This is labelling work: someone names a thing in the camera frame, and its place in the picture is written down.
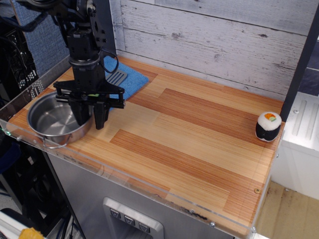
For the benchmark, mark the grey button control panel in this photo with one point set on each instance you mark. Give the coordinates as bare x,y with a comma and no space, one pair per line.
127,223

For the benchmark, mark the plush sushi roll toy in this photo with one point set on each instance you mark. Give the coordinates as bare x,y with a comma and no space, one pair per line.
268,126

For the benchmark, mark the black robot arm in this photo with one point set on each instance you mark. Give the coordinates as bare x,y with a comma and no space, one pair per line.
86,39

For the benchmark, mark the dark grey left post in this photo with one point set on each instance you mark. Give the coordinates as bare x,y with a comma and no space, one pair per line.
107,23

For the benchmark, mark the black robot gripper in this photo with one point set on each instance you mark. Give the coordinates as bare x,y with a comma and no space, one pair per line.
72,92

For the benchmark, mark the blue microfiber cloth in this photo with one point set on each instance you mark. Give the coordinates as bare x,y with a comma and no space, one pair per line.
134,80

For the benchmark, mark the green handled grey spatula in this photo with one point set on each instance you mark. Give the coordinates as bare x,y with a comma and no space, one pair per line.
115,77

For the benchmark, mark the stainless steel pot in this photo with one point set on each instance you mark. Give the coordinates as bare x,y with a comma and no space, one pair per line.
55,122

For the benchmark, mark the clear acrylic table guard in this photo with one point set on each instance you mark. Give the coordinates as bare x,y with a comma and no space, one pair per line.
200,156

